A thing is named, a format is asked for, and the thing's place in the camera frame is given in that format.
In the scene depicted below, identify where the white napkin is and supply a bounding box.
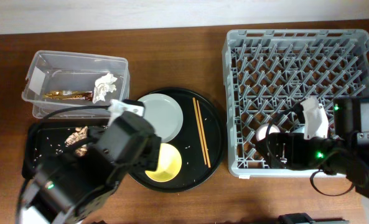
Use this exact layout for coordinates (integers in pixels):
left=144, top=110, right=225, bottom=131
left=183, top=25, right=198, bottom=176
left=92, top=73, right=118, bottom=103

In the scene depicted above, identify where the black rectangular tray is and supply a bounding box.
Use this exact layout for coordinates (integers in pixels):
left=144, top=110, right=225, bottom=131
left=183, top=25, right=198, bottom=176
left=21, top=119, right=108, bottom=179

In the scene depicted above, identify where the yellow bowl with food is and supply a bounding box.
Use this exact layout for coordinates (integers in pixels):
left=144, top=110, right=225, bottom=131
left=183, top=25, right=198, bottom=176
left=145, top=143, right=182, bottom=182

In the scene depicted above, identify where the food scraps pile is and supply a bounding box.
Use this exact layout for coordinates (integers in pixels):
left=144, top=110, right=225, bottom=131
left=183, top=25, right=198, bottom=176
left=65, top=126, right=88, bottom=156

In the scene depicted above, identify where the light blue plastic cup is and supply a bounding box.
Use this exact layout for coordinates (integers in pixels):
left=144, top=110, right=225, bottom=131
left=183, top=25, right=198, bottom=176
left=292, top=126, right=305, bottom=134

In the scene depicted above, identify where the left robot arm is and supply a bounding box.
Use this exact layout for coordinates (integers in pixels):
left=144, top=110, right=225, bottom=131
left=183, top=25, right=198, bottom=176
left=15, top=111, right=161, bottom=223

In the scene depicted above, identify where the pink plastic cup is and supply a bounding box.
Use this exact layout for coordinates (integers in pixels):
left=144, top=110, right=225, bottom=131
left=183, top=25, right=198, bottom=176
left=256, top=123, right=280, bottom=141

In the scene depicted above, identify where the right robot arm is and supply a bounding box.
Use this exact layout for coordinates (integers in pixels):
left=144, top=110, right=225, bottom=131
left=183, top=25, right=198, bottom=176
left=255, top=96, right=369, bottom=199

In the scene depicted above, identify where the white round plate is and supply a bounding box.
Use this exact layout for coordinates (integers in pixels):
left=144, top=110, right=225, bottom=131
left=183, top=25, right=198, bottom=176
left=139, top=93, right=184, bottom=143

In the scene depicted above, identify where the clear plastic bin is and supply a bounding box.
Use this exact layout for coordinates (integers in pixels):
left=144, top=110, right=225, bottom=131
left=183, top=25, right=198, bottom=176
left=22, top=50, right=130, bottom=119

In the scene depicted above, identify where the round black tray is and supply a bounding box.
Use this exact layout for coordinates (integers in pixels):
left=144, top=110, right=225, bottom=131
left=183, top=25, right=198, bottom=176
left=130, top=87, right=227, bottom=193

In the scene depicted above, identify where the gold foil wrapper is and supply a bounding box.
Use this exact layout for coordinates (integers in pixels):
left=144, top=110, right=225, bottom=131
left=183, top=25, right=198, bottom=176
left=44, top=90, right=93, bottom=101

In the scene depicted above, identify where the grey dishwasher rack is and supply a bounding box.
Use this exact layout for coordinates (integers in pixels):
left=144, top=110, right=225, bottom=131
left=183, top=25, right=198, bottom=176
left=222, top=29, right=369, bottom=179

